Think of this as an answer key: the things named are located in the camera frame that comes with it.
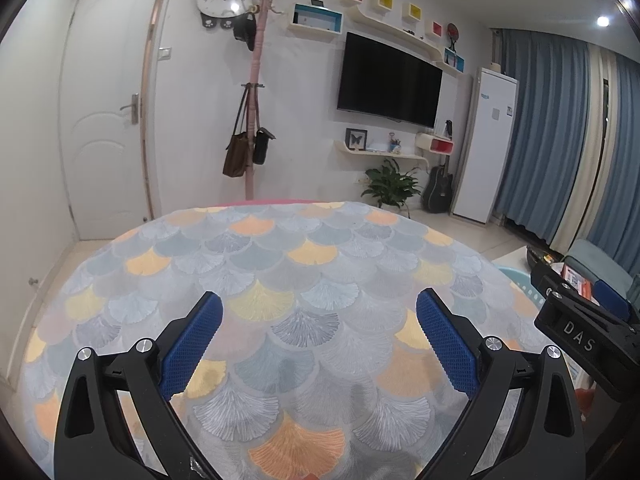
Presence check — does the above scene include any white curved low wall shelf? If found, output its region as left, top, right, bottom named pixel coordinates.
left=334, top=139, right=428, bottom=164

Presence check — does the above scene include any black small bag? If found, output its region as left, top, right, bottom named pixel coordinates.
left=252, top=127, right=276, bottom=165

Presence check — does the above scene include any black hat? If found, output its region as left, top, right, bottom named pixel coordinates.
left=232, top=12, right=257, bottom=52

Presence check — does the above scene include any white door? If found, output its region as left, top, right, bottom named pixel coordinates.
left=65, top=0, right=157, bottom=241

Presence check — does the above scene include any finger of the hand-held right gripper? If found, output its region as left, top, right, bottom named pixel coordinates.
left=530, top=259, right=593, bottom=311
left=593, top=280, right=633, bottom=323

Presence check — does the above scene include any white curved high wall shelf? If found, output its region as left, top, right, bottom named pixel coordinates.
left=347, top=7, right=458, bottom=68

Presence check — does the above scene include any pink coat rack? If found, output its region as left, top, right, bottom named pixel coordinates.
left=240, top=0, right=301, bottom=202

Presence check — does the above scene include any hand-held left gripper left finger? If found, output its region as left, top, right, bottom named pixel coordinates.
left=52, top=290, right=224, bottom=480

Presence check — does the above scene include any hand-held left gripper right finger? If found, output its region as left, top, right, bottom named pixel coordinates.
left=415, top=287, right=588, bottom=480

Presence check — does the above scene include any beige curtain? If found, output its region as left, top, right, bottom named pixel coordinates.
left=550, top=42, right=617, bottom=261

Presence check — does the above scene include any metal door handle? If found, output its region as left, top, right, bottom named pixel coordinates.
left=120, top=92, right=140, bottom=123

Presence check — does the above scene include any grey-blue armchair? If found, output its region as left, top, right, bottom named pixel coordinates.
left=565, top=239, right=635, bottom=306

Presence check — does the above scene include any black flat television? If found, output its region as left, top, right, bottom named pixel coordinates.
left=336, top=31, right=444, bottom=128

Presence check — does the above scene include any light blue plastic basket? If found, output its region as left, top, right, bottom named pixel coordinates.
left=500, top=266, right=548, bottom=307

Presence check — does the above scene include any potted green plant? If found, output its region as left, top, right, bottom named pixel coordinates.
left=361, top=158, right=423, bottom=210

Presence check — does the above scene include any white standing air conditioner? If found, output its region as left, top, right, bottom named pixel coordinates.
left=452, top=66, right=521, bottom=223

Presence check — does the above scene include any black guitar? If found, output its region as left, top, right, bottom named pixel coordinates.
left=421, top=120, right=454, bottom=213

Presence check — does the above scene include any fan-pattern tablecloth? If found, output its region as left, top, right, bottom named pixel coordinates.
left=15, top=201, right=556, bottom=480

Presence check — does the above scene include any blue-rimmed wall shelf box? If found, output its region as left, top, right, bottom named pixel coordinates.
left=291, top=2, right=346, bottom=36

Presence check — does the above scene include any brown handbag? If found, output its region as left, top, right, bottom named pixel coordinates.
left=222, top=87, right=254, bottom=178

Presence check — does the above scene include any dark tray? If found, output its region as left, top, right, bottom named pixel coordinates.
left=525, top=246, right=566, bottom=267

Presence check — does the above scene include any red and white wall box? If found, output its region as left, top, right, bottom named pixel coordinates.
left=415, top=131, right=454, bottom=155

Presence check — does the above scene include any blue curtain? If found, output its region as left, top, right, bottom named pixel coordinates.
left=492, top=27, right=640, bottom=306

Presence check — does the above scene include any white low table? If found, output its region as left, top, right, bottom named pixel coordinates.
left=492, top=245, right=532, bottom=270

